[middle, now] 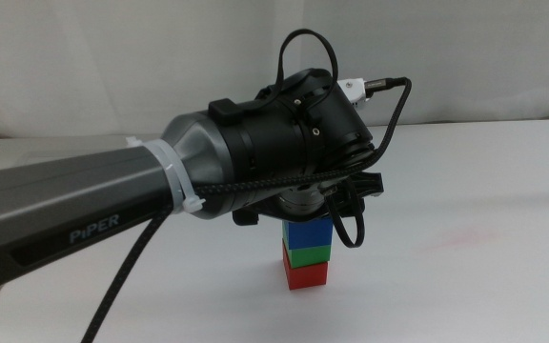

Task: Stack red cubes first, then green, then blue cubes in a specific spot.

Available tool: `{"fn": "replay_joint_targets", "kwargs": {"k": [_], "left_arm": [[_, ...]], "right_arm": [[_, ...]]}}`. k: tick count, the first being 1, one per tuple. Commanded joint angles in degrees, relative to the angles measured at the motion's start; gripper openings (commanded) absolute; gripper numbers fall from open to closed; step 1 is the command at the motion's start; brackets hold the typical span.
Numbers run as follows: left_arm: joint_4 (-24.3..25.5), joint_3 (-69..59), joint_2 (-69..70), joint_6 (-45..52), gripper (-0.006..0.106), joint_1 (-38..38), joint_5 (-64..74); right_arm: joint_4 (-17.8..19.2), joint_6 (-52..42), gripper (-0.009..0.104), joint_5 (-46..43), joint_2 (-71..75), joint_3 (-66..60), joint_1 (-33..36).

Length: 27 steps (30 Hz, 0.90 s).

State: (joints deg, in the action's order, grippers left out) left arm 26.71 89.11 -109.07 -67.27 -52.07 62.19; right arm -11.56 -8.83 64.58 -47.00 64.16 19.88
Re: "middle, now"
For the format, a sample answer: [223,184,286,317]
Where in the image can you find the blue cube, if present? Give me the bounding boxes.
[281,217,335,252]

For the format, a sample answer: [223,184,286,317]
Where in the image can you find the green cube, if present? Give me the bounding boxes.
[283,241,332,270]

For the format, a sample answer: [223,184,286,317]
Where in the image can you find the red cube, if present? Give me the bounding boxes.
[282,239,330,292]

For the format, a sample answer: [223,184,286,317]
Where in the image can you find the white zip tie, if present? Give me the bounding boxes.
[125,135,207,216]

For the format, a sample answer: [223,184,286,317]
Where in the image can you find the white backdrop curtain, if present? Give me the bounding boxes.
[0,0,549,140]

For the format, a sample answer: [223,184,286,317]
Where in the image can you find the black braided left camera cable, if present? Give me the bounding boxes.
[80,75,414,343]

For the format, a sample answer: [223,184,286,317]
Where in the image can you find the thin black left gripper cable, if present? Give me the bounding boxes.
[275,28,367,250]

